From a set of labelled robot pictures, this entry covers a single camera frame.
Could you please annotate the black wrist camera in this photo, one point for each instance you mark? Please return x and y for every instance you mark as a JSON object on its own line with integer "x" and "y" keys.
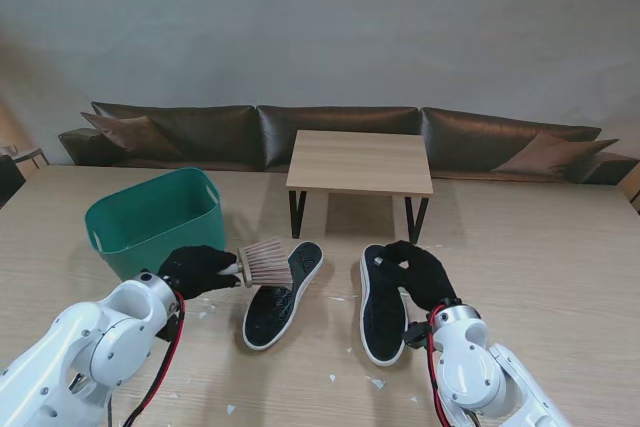
{"x": 167, "y": 329}
{"x": 416, "y": 334}

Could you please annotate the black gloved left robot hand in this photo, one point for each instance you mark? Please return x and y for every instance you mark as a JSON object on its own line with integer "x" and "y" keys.
{"x": 200, "y": 272}

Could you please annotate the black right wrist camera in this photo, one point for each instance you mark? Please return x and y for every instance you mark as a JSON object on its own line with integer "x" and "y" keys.
{"x": 416, "y": 334}

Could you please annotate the dark brown leather sofa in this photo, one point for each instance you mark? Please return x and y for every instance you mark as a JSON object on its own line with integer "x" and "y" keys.
{"x": 210, "y": 132}

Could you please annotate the small wooden black-legged table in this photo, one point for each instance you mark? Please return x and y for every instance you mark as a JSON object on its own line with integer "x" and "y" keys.
{"x": 360, "y": 162}

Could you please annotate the brown bristle shoe brush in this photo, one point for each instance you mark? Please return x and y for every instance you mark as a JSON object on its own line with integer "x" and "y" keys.
{"x": 265, "y": 262}

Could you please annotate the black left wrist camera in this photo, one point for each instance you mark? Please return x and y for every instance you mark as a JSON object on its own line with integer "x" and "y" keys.
{"x": 167, "y": 329}

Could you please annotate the yellow canvas sneaker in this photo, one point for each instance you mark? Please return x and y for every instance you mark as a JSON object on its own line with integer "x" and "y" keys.
{"x": 382, "y": 327}
{"x": 270, "y": 322}

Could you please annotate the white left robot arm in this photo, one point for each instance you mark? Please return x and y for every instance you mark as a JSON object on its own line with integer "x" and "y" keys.
{"x": 100, "y": 347}

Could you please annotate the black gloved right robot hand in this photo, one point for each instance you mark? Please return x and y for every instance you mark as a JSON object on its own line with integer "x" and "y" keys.
{"x": 430, "y": 274}

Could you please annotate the small background side table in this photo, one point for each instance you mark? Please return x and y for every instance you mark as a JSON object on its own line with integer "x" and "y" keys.
{"x": 27, "y": 153}

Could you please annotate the light wooden furniture piece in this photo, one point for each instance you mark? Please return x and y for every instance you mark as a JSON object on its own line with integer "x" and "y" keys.
{"x": 632, "y": 192}

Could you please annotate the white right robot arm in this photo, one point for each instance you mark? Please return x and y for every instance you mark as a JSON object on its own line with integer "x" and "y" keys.
{"x": 475, "y": 372}

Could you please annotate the green plastic basket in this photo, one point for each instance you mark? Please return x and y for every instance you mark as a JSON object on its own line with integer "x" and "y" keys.
{"x": 145, "y": 237}

